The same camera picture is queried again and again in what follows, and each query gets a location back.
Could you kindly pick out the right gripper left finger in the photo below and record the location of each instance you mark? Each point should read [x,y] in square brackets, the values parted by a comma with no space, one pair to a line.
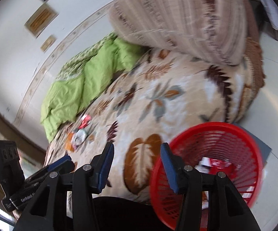
[65,202]

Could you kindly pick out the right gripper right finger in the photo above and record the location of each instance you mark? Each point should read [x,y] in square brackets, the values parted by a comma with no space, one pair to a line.
[227,209]

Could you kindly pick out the red cigarette box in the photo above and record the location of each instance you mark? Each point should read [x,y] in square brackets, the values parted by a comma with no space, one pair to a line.
[223,166]

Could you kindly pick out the orange medicine box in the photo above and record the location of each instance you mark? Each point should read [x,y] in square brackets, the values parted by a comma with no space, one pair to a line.
[68,143]

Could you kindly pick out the crumpled white tissue wad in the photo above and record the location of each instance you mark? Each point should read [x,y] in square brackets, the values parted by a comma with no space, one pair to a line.
[79,137]

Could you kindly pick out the red tissue pack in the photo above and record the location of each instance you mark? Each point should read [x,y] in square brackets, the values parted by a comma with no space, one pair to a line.
[85,120]

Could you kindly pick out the green quilt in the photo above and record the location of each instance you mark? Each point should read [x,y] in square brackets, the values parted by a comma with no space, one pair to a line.
[83,78]

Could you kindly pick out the leaf-patterned beige blanket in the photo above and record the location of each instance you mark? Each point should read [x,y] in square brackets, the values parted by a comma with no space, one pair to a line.
[165,94]

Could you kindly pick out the striped beige pillow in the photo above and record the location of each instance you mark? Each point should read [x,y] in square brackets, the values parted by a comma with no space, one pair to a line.
[218,31]

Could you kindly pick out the framed wall picture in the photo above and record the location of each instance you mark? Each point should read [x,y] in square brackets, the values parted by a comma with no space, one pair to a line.
[40,19]

